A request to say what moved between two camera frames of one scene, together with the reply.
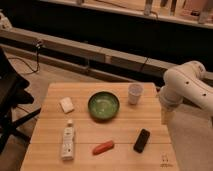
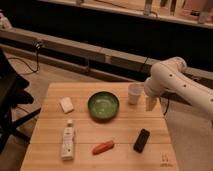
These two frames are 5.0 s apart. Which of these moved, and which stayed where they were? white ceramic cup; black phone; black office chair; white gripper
Moved: white gripper
Stayed: black office chair; black phone; white ceramic cup
